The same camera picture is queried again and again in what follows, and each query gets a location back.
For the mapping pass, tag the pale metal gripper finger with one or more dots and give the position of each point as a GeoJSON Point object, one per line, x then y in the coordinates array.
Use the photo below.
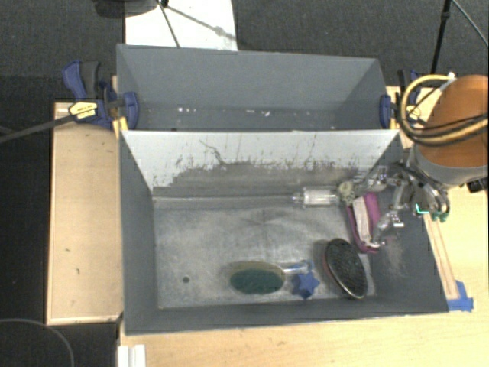
{"type": "Point", "coordinates": [389, 223]}
{"type": "Point", "coordinates": [376, 176]}

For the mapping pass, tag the purple and white packet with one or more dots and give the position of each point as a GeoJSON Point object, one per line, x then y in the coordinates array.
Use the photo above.
{"type": "Point", "coordinates": [363, 220]}

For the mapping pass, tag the clear glass tube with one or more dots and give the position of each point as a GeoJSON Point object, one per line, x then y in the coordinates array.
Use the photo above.
{"type": "Point", "coordinates": [319, 198]}

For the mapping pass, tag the dark round disc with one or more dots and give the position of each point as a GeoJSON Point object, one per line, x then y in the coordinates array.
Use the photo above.
{"type": "Point", "coordinates": [345, 268]}

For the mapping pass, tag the grey metal bin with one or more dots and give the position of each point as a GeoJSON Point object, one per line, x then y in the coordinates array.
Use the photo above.
{"type": "Point", "coordinates": [244, 228]}

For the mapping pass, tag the pale wood board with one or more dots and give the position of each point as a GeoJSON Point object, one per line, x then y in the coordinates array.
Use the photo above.
{"type": "Point", "coordinates": [86, 220]}

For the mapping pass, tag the black cylinder on white bracket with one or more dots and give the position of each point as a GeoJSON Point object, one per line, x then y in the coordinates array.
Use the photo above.
{"type": "Point", "coordinates": [478, 185]}

